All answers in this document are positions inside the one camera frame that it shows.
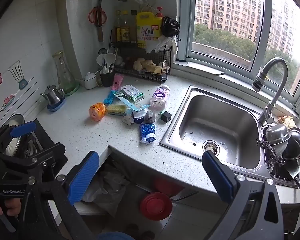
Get steel wool scrubber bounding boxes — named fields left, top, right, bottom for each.
left=259, top=140, right=284, bottom=168

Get stainless steel sink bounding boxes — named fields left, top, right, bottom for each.
left=160, top=85, right=300, bottom=188

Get person's blue trousers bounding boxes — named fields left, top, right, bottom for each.
left=97, top=232, right=134, bottom=240

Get kitchen cleaver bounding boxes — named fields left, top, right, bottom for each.
left=286, top=159, right=300, bottom=190

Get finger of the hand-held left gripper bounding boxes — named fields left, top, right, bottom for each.
left=30, top=142, right=67, bottom=171
left=9, top=121, right=37, bottom=138

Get pink blue plastic packet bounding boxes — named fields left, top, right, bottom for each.
left=104, top=74, right=124, bottom=105

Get yellow rag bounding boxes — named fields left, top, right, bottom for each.
left=277, top=115, right=297, bottom=129

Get blue white toothbrush package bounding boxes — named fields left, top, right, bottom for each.
left=114, top=92, right=151, bottom=113

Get yellow detergent jug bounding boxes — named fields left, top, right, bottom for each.
left=136, top=11, right=163, bottom=48

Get steel bowl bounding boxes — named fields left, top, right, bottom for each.
left=265, top=124, right=291, bottom=145

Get green saucer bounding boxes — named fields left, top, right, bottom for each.
left=64, top=81, right=80, bottom=96

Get steel pots in drainer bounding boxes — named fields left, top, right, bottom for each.
left=282, top=127, right=300, bottom=159

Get yellow bristle scrub brush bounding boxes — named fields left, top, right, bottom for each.
left=107, top=104, right=127, bottom=116

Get purple label plastic bottle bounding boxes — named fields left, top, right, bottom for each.
left=149, top=85, right=171, bottom=112

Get window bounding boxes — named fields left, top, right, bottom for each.
left=176, top=0, right=300, bottom=110

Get red handled scissors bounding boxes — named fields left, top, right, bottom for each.
left=88, top=0, right=107, bottom=27

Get steel wok with lid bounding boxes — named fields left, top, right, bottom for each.
left=1, top=114, right=27, bottom=157

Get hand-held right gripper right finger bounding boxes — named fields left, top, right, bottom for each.
left=201, top=151, right=285, bottom=240

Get clear glass carafe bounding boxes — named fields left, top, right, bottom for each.
left=52, top=51, right=77, bottom=93

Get red plastic basin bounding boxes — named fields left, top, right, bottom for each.
left=140, top=192, right=173, bottom=221

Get black plug charger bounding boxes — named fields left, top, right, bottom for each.
left=158, top=110, right=172, bottom=123

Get orange round container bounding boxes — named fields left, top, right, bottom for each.
left=88, top=102, right=107, bottom=122

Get white plastic spoon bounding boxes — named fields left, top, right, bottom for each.
left=105, top=53, right=116, bottom=72

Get blue tissue pack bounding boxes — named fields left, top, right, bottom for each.
left=139, top=123, right=157, bottom=144

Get black wire rack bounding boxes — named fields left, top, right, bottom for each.
left=109, top=27, right=172, bottom=85

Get white lidded pot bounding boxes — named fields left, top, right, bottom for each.
left=84, top=72, right=98, bottom=90

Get black plastic bag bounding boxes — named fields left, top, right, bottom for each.
left=162, top=16, right=181, bottom=38

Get cartoon wall sticker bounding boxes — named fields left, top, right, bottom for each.
left=0, top=47, right=38, bottom=130

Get blue saucer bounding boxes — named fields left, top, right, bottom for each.
left=46, top=97, right=66, bottom=112

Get black dish drainer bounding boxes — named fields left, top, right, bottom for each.
left=270, top=165, right=300, bottom=188

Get white plastic bags bundle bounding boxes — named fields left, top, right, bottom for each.
left=145, top=35, right=178, bottom=55

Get small steel pitcher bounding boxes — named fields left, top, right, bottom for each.
left=40, top=85, right=65, bottom=106

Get person's left hand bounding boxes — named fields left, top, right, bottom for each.
left=0, top=195, right=23, bottom=222

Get blue round tin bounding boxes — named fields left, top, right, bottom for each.
left=133, top=111, right=147, bottom=123

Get white green cardboard box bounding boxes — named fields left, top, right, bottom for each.
left=121, top=84, right=145, bottom=102

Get white rice paddle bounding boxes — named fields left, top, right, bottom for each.
left=96, top=54, right=107, bottom=73

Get grey curved faucet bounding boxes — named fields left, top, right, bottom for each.
left=252, top=57, right=289, bottom=125

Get black utensil cup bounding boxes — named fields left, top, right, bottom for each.
left=96, top=69, right=115, bottom=87

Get yellow label oil bottle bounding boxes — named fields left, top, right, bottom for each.
left=120, top=10, right=130, bottom=43
left=114, top=10, right=122, bottom=42

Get dark sauce bottle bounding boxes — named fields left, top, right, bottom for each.
left=130, top=10, right=138, bottom=43

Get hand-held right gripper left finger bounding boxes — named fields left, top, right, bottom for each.
left=16, top=151, right=100, bottom=240

